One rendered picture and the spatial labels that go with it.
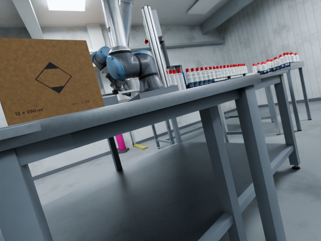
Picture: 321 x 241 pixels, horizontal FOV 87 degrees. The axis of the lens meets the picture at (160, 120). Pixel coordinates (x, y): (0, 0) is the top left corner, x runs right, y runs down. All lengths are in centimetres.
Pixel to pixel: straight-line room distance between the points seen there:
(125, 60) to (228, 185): 77
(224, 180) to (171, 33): 509
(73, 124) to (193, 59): 544
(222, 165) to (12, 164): 73
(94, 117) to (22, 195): 22
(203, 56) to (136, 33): 227
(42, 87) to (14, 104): 9
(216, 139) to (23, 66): 77
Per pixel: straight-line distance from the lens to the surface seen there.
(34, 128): 43
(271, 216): 95
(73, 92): 70
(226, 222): 94
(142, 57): 95
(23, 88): 69
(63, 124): 43
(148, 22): 135
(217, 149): 82
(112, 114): 43
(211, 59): 625
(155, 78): 94
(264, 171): 85
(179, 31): 583
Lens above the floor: 80
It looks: 4 degrees down
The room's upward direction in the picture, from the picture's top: 14 degrees counter-clockwise
